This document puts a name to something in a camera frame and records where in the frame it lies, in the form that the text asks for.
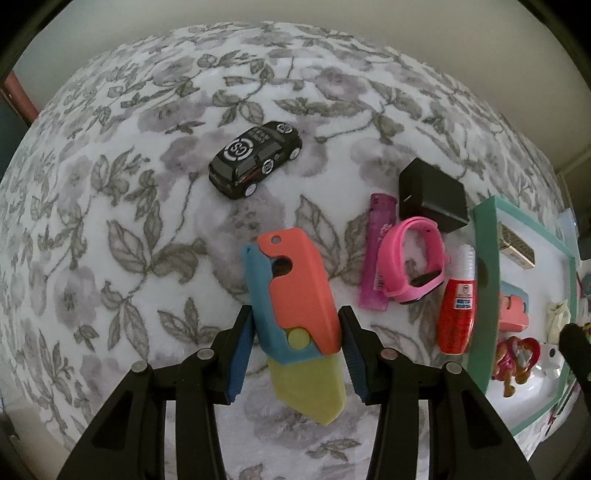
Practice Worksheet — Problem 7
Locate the teal white box lid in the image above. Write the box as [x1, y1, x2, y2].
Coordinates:
[467, 196, 578, 434]

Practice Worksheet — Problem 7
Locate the black power adapter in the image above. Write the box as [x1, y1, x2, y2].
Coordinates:
[399, 158, 469, 233]

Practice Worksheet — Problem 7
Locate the gold patterned lighter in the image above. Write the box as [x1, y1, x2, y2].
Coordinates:
[497, 222, 536, 270]

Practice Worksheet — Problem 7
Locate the black toy car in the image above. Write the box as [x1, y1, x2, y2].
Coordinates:
[208, 121, 303, 199]

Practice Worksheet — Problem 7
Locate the large orange blue toy knife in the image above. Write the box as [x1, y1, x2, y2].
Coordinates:
[242, 228, 346, 425]

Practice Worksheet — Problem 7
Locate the pink puppy toy figure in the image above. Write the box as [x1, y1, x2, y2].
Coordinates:
[491, 336, 541, 398]

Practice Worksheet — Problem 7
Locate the pink smart watch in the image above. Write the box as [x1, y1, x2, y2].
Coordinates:
[377, 216, 449, 304]

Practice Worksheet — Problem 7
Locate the floral grey white blanket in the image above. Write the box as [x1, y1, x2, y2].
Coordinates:
[1, 22, 564, 479]

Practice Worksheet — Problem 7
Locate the red glue bottle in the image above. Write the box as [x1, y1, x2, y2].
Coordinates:
[437, 244, 477, 355]

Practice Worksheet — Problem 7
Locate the purple translucent lighter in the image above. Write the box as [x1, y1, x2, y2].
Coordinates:
[358, 192, 399, 311]

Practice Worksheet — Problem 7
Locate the white plastic hair clip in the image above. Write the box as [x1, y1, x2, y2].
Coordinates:
[546, 300, 571, 335]

